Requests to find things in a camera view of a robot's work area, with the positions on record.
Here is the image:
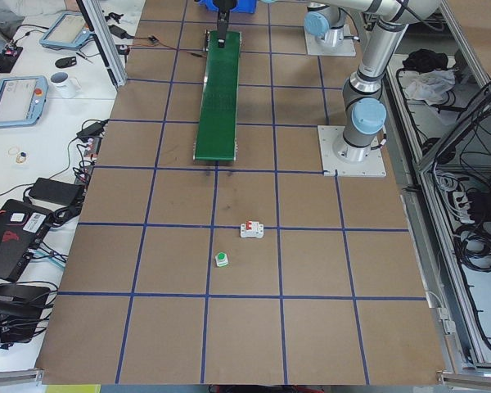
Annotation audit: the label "black cloth bundle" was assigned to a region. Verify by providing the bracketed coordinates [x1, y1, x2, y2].
[403, 49, 448, 73]

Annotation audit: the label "black red electronics module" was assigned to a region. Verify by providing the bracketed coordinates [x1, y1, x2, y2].
[0, 45, 23, 74]

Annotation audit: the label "black docking device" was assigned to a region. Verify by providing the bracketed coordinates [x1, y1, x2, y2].
[0, 282, 57, 349]

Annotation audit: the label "white mug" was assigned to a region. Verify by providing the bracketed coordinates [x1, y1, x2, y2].
[50, 72, 81, 98]

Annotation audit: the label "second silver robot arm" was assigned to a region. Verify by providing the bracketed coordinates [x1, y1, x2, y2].
[304, 2, 359, 48]

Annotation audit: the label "near blue teach pendant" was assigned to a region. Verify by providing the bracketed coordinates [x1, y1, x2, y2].
[0, 76, 48, 129]

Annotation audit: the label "black laptop red logo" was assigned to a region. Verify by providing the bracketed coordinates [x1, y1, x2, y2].
[0, 199, 53, 282]

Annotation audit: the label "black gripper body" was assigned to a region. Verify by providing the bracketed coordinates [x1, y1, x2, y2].
[212, 0, 236, 11]

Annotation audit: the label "far blue teach pendant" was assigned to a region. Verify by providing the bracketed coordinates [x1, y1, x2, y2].
[39, 11, 91, 51]

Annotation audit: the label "blue teach pendant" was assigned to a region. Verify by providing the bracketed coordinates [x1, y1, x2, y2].
[0, 76, 48, 129]
[39, 11, 91, 51]

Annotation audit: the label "green push button white base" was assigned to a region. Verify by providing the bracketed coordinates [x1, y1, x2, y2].
[215, 252, 229, 268]

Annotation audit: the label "green conveyor belt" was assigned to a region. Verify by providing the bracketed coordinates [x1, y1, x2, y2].
[193, 30, 241, 161]

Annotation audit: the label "white circuit breaker red switch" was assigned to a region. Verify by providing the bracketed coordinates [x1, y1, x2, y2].
[240, 220, 264, 238]

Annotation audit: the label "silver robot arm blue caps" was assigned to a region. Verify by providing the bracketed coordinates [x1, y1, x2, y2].
[304, 1, 440, 151]

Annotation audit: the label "aluminium frame post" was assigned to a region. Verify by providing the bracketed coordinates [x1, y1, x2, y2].
[77, 0, 127, 88]

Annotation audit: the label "blue plastic bin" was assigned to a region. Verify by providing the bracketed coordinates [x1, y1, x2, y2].
[200, 0, 257, 14]

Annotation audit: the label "red black motor cable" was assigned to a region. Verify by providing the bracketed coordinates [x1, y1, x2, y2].
[130, 35, 208, 58]

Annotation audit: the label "black power adapter brick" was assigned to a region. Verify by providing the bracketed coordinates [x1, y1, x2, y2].
[29, 178, 84, 206]

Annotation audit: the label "coiled black cables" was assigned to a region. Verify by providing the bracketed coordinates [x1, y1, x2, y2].
[452, 219, 491, 273]

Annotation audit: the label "black computer mouse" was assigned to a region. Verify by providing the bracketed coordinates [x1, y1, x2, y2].
[55, 56, 77, 69]

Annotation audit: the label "small black power adapter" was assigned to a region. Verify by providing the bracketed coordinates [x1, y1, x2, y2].
[77, 120, 107, 141]

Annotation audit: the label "white crumpled cloth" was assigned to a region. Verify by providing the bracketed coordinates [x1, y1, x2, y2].
[404, 70, 456, 105]

